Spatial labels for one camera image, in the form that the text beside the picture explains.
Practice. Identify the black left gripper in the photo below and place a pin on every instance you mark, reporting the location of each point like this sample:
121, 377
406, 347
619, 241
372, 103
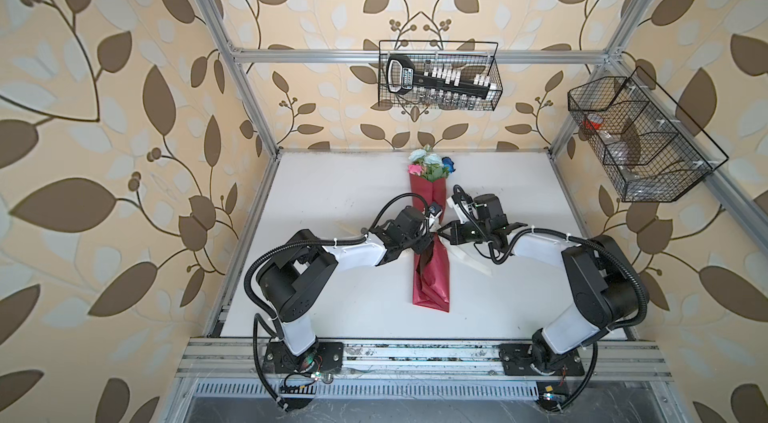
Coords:
427, 240

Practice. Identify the pink fake rose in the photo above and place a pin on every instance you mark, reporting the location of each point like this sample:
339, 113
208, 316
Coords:
416, 170

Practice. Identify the back wire basket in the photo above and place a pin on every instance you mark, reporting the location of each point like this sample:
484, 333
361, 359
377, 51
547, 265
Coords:
445, 50

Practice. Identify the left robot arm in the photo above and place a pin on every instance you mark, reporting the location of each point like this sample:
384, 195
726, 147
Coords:
286, 282

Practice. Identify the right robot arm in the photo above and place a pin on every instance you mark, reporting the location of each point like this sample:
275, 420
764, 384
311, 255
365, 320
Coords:
607, 293

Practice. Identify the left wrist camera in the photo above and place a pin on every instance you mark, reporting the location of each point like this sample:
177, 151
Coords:
434, 214

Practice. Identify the dark red wrapping paper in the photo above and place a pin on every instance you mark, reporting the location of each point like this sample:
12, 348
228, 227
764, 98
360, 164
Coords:
431, 275

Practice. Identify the light blue fake rose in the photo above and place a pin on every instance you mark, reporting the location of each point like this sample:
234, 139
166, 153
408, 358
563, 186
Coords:
431, 162

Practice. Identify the black tool in basket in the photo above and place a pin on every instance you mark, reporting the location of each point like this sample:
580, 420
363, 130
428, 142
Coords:
404, 74

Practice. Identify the cream ribbon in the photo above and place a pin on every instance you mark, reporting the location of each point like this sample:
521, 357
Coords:
459, 255

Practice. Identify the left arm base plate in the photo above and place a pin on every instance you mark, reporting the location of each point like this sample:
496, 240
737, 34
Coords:
320, 357

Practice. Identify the right wire basket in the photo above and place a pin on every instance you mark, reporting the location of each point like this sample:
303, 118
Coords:
677, 153

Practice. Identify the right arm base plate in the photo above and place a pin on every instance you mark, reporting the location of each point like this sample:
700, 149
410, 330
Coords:
529, 359

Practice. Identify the plastic bottle red cap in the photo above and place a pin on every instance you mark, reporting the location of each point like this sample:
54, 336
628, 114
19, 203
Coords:
616, 146

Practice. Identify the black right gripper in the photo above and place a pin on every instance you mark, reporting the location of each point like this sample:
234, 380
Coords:
454, 235

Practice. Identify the wire basket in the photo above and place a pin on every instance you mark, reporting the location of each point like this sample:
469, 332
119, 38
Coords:
445, 50
677, 153

